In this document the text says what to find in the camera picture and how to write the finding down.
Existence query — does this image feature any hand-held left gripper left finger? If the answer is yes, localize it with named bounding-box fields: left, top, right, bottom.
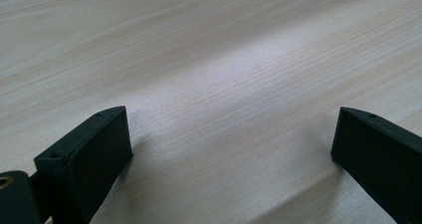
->
left=33, top=106, right=134, bottom=224

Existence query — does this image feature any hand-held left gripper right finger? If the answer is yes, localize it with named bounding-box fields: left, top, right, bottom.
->
left=330, top=106, right=422, bottom=224

